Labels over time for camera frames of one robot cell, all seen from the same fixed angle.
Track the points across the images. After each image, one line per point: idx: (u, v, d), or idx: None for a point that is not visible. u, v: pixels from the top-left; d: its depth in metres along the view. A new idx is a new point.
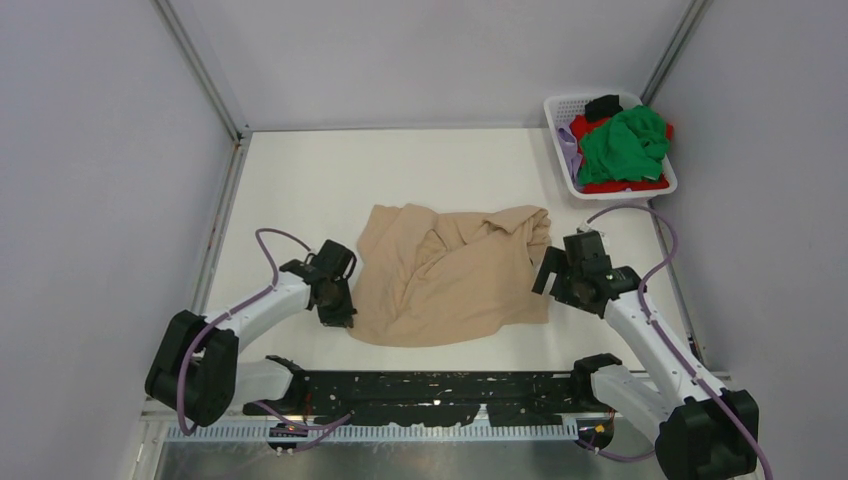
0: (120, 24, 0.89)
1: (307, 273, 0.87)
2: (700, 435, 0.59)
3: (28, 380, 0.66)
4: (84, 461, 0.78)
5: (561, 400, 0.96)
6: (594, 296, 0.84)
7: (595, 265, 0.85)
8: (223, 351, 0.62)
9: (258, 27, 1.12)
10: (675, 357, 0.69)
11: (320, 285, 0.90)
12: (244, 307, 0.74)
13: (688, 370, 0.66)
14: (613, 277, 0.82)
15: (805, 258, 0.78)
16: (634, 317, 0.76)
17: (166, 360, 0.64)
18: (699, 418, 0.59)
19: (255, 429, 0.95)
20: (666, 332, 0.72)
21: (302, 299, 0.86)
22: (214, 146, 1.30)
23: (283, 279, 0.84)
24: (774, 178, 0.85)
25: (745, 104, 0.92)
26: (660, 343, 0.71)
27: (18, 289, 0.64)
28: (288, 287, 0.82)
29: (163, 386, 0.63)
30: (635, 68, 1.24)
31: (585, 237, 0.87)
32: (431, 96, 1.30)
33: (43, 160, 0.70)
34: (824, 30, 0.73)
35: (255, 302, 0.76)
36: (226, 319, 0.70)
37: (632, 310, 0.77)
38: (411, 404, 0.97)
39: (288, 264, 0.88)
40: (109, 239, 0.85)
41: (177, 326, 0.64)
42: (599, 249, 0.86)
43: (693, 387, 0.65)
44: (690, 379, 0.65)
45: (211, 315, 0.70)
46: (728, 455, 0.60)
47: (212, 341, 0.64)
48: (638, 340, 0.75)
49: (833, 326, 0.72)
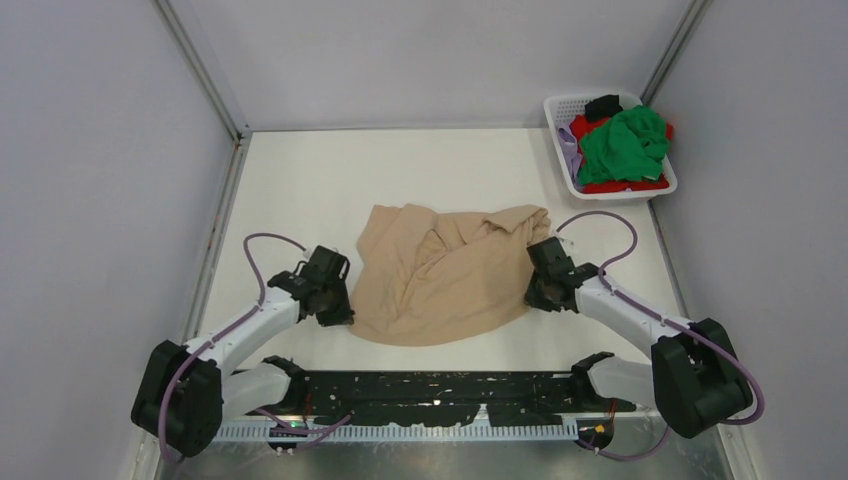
0: (119, 22, 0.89)
1: (295, 286, 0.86)
2: (686, 368, 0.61)
3: (28, 380, 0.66)
4: (86, 460, 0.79)
5: (561, 400, 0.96)
6: (563, 295, 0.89)
7: (558, 266, 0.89)
8: (203, 382, 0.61)
9: (258, 26, 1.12)
10: (641, 313, 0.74)
11: (311, 296, 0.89)
12: (227, 334, 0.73)
13: (654, 317, 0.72)
14: (574, 272, 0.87)
15: (804, 258, 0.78)
16: (599, 294, 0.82)
17: (150, 390, 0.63)
18: (680, 348, 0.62)
19: (255, 429, 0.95)
20: (628, 295, 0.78)
21: (293, 312, 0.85)
22: (213, 146, 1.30)
23: (270, 295, 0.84)
24: (773, 178, 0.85)
25: (745, 104, 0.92)
26: (626, 306, 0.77)
27: (18, 289, 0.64)
28: (275, 305, 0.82)
29: (148, 416, 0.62)
30: (636, 67, 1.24)
31: (545, 243, 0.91)
32: (431, 95, 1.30)
33: (43, 159, 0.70)
34: (824, 29, 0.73)
35: (239, 327, 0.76)
36: (209, 349, 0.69)
37: (596, 289, 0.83)
38: (411, 404, 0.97)
39: (276, 278, 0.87)
40: (109, 239, 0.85)
41: (159, 356, 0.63)
42: (559, 251, 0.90)
43: (663, 329, 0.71)
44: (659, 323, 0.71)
45: (194, 345, 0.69)
46: (722, 387, 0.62)
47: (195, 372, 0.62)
48: (608, 312, 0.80)
49: (833, 326, 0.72)
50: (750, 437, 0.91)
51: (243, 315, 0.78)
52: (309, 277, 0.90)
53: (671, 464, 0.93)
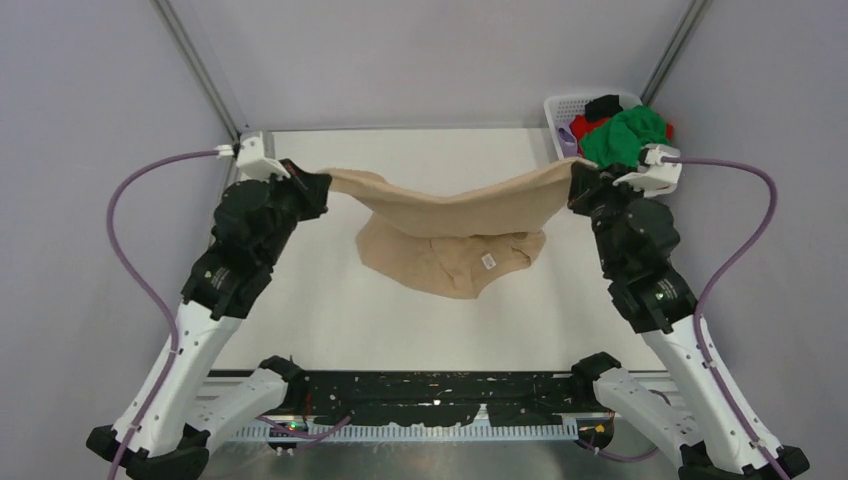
0: (120, 23, 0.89)
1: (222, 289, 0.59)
2: None
3: (27, 380, 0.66)
4: (84, 460, 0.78)
5: (561, 400, 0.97)
6: (635, 313, 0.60)
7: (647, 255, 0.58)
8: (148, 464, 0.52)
9: (258, 26, 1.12)
10: (728, 404, 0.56)
11: (243, 287, 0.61)
12: (153, 402, 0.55)
13: (747, 430, 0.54)
14: (663, 290, 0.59)
15: (804, 258, 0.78)
16: (688, 356, 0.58)
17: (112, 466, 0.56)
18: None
19: (255, 429, 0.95)
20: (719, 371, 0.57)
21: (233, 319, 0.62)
22: (213, 146, 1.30)
23: (188, 318, 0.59)
24: (773, 178, 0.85)
25: (745, 105, 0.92)
26: (718, 395, 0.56)
27: (18, 289, 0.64)
28: (196, 339, 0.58)
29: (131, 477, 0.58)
30: (636, 68, 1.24)
31: (657, 241, 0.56)
32: (431, 96, 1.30)
33: (45, 160, 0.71)
34: (823, 29, 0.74)
35: (163, 387, 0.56)
36: (137, 430, 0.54)
37: (686, 346, 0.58)
38: (411, 404, 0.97)
39: (188, 288, 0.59)
40: (110, 239, 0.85)
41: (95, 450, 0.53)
42: (665, 251, 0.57)
43: (750, 450, 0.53)
44: (748, 440, 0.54)
45: (121, 429, 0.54)
46: None
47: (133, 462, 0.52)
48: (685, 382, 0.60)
49: (832, 327, 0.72)
50: None
51: (163, 374, 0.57)
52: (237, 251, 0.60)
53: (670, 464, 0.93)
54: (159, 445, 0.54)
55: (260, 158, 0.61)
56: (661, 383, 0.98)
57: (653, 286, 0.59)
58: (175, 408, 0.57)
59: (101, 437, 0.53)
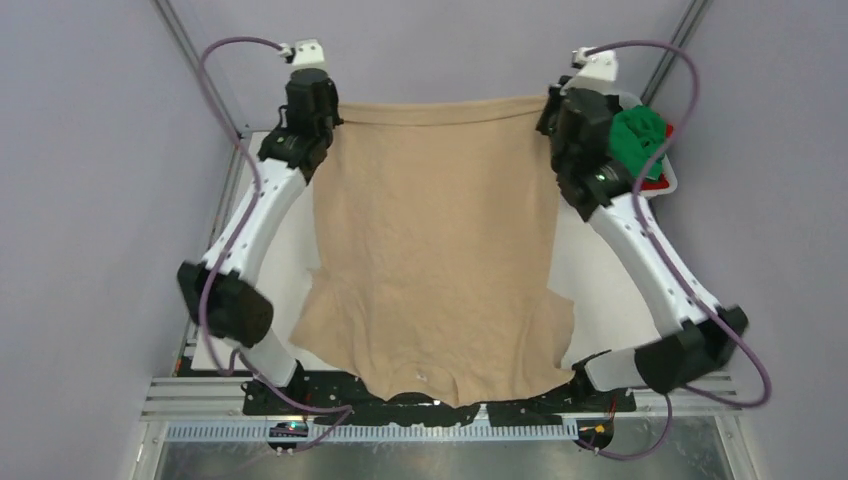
0: (120, 24, 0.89)
1: (291, 153, 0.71)
2: (691, 352, 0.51)
3: (28, 383, 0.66)
4: (85, 461, 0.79)
5: (561, 400, 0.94)
6: (580, 199, 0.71)
7: (589, 153, 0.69)
8: (234, 291, 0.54)
9: (259, 26, 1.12)
10: (670, 272, 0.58)
11: (309, 154, 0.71)
12: (240, 235, 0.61)
13: (684, 288, 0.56)
14: (604, 176, 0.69)
15: (801, 259, 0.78)
16: (628, 227, 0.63)
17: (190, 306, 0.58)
18: (700, 343, 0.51)
19: (255, 429, 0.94)
20: (662, 244, 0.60)
21: (301, 181, 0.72)
22: (214, 146, 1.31)
23: (265, 174, 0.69)
24: (770, 178, 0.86)
25: (744, 105, 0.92)
26: (658, 258, 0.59)
27: (22, 288, 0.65)
28: (275, 184, 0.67)
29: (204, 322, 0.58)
30: (635, 68, 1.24)
31: (592, 121, 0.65)
32: (431, 96, 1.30)
33: (50, 161, 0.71)
34: (820, 30, 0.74)
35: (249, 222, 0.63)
36: (228, 253, 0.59)
37: (625, 220, 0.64)
38: (411, 403, 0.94)
39: (263, 150, 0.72)
40: (111, 239, 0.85)
41: (186, 275, 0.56)
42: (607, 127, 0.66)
43: (689, 307, 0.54)
44: (687, 299, 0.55)
45: (212, 259, 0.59)
46: (704, 361, 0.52)
47: (222, 283, 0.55)
48: (629, 253, 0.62)
49: (829, 327, 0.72)
50: (751, 436, 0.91)
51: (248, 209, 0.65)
52: (299, 125, 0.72)
53: (670, 463, 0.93)
54: (244, 270, 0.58)
55: (317, 61, 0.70)
56: None
57: (596, 175, 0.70)
58: (258, 243, 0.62)
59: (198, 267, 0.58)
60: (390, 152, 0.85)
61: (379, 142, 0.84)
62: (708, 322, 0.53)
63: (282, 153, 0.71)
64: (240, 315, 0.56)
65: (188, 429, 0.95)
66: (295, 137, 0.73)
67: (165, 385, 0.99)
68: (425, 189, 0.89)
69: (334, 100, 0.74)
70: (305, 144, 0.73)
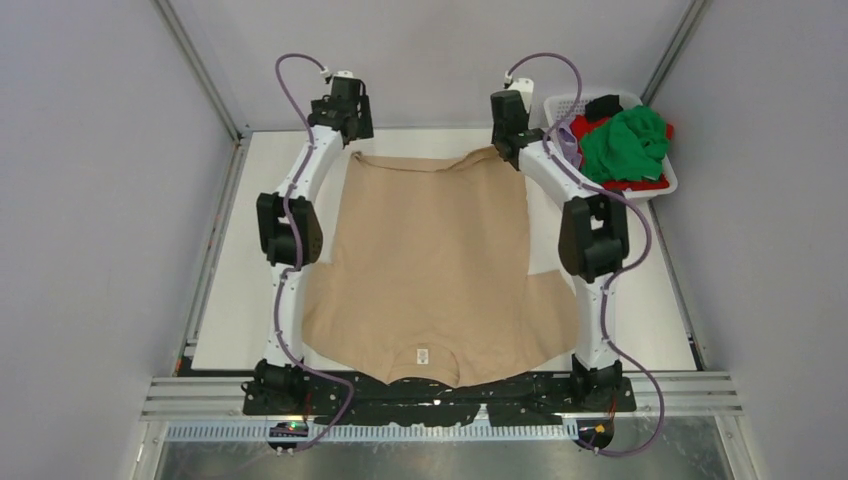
0: (121, 25, 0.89)
1: (333, 122, 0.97)
2: (582, 222, 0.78)
3: (26, 383, 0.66)
4: (85, 461, 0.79)
5: (561, 400, 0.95)
6: (510, 153, 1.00)
7: (514, 123, 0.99)
8: (307, 211, 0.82)
9: (259, 25, 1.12)
10: (565, 175, 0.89)
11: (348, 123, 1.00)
12: (302, 173, 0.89)
13: (574, 182, 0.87)
14: (524, 135, 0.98)
15: (802, 258, 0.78)
16: (539, 156, 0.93)
17: (269, 229, 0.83)
18: (584, 208, 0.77)
19: (255, 429, 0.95)
20: (562, 162, 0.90)
21: (339, 142, 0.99)
22: (214, 145, 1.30)
23: (318, 133, 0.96)
24: (771, 176, 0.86)
25: (744, 104, 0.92)
26: (557, 171, 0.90)
27: (20, 286, 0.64)
28: (324, 141, 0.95)
29: (280, 243, 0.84)
30: (635, 68, 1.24)
31: (508, 98, 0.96)
32: (432, 95, 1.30)
33: (48, 160, 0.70)
34: (822, 28, 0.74)
35: (307, 165, 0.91)
36: (294, 188, 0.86)
37: (537, 152, 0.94)
38: (411, 404, 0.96)
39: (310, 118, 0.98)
40: (110, 238, 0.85)
41: (267, 206, 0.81)
42: (519, 109, 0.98)
43: (578, 192, 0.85)
44: (577, 187, 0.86)
45: (283, 190, 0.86)
46: (607, 243, 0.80)
47: (296, 206, 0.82)
48: (545, 177, 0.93)
49: (830, 326, 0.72)
50: (751, 436, 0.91)
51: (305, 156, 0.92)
52: (337, 107, 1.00)
53: (672, 463, 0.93)
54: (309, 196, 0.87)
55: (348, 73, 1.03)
56: (663, 381, 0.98)
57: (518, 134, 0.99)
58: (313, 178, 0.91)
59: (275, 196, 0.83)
60: (399, 172, 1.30)
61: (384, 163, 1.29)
62: (593, 198, 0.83)
63: (326, 122, 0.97)
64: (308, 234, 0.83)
65: (188, 429, 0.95)
66: (333, 110, 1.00)
67: (165, 385, 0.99)
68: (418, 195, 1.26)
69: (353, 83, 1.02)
70: (342, 115, 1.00)
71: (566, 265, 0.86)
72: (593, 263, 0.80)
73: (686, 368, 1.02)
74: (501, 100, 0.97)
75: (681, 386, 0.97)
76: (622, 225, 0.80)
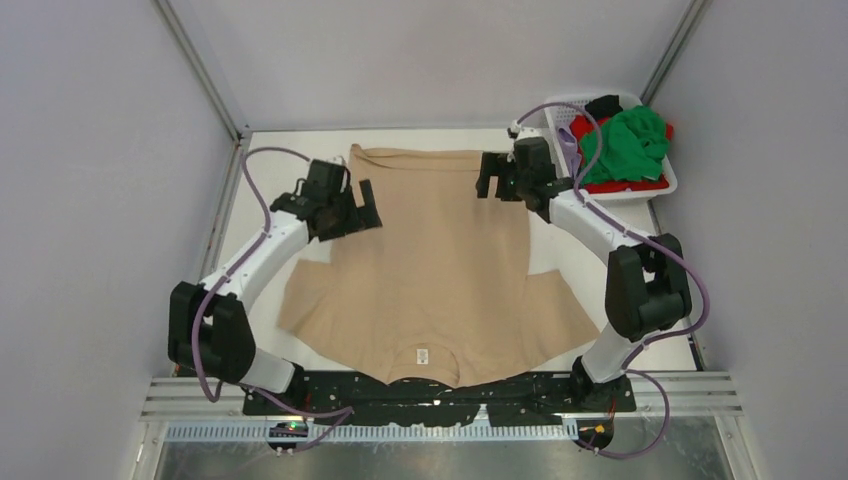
0: (121, 25, 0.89)
1: (299, 210, 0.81)
2: (635, 274, 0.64)
3: (27, 382, 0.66)
4: (84, 463, 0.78)
5: (561, 400, 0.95)
6: (538, 205, 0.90)
7: (539, 174, 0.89)
8: (229, 316, 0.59)
9: (258, 26, 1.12)
10: (606, 224, 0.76)
11: (317, 215, 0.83)
12: (241, 266, 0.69)
13: (617, 228, 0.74)
14: (552, 184, 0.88)
15: (802, 259, 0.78)
16: (573, 206, 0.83)
17: (178, 332, 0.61)
18: (634, 257, 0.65)
19: (255, 429, 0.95)
20: (599, 208, 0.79)
21: (302, 234, 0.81)
22: (214, 146, 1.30)
23: (277, 221, 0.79)
24: (770, 177, 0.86)
25: (744, 104, 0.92)
26: (595, 218, 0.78)
27: (19, 286, 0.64)
28: (282, 230, 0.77)
29: (185, 354, 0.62)
30: (635, 69, 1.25)
31: (533, 147, 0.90)
32: (430, 96, 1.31)
33: (49, 160, 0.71)
34: (822, 29, 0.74)
35: (252, 257, 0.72)
36: (226, 282, 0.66)
37: (570, 201, 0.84)
38: (411, 404, 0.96)
39: (277, 204, 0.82)
40: (110, 238, 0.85)
41: (177, 298, 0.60)
42: (545, 158, 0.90)
43: (624, 240, 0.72)
44: (621, 234, 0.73)
45: (209, 281, 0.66)
46: (664, 297, 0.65)
47: (218, 305, 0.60)
48: (583, 228, 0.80)
49: (831, 326, 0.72)
50: (751, 437, 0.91)
51: (252, 246, 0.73)
52: (311, 194, 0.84)
53: (671, 463, 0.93)
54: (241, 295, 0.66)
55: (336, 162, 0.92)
56: (664, 381, 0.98)
57: (546, 182, 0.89)
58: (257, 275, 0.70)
59: (196, 284, 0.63)
60: (395, 171, 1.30)
61: (381, 162, 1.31)
62: (641, 246, 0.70)
63: (292, 210, 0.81)
64: (225, 351, 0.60)
65: (187, 430, 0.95)
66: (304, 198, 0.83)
67: (165, 385, 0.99)
68: (416, 195, 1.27)
69: (334, 172, 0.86)
70: (315, 204, 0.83)
71: (613, 322, 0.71)
72: (647, 323, 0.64)
73: (685, 369, 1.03)
74: (524, 149, 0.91)
75: (681, 386, 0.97)
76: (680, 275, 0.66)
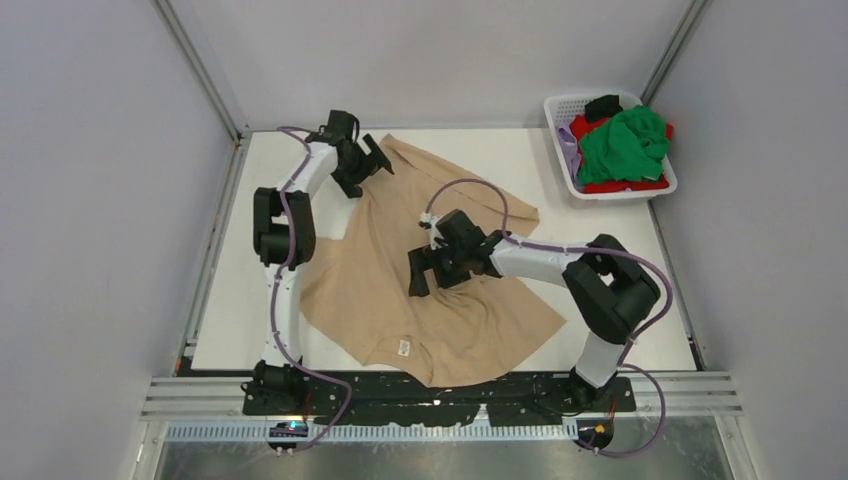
0: (120, 27, 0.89)
1: (330, 139, 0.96)
2: (593, 282, 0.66)
3: (27, 382, 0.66)
4: (84, 463, 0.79)
5: (561, 401, 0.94)
6: (485, 267, 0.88)
7: (472, 242, 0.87)
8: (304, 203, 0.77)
9: (259, 27, 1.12)
10: (545, 250, 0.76)
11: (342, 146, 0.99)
12: (301, 173, 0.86)
13: (557, 249, 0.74)
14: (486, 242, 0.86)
15: (803, 259, 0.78)
16: (511, 251, 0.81)
17: (261, 225, 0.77)
18: (583, 268, 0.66)
19: (255, 429, 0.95)
20: (534, 243, 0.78)
21: (335, 158, 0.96)
22: (213, 146, 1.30)
23: (313, 147, 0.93)
24: (771, 177, 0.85)
25: (745, 103, 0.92)
26: (534, 251, 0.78)
27: (19, 288, 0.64)
28: (321, 151, 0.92)
29: (269, 243, 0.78)
30: (635, 68, 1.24)
31: (452, 219, 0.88)
32: (431, 95, 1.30)
33: (48, 162, 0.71)
34: (822, 29, 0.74)
35: (305, 167, 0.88)
36: (292, 185, 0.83)
37: (506, 247, 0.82)
38: (411, 404, 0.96)
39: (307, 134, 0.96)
40: (110, 240, 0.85)
41: (260, 198, 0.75)
42: (468, 222, 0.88)
43: (569, 257, 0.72)
44: (564, 254, 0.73)
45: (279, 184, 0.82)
46: (631, 289, 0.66)
47: (294, 200, 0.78)
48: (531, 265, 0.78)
49: (831, 327, 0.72)
50: (750, 437, 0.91)
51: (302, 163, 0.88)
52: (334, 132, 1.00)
53: (670, 463, 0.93)
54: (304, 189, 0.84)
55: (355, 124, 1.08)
56: (663, 381, 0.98)
57: (480, 243, 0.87)
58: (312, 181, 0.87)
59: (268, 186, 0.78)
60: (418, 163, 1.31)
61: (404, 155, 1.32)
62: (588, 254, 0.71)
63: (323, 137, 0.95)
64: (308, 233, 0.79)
65: (188, 430, 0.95)
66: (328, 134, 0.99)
67: (165, 385, 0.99)
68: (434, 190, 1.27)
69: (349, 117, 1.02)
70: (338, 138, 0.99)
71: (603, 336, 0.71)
72: (631, 321, 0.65)
73: (685, 368, 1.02)
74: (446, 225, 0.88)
75: (681, 386, 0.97)
76: (631, 263, 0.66)
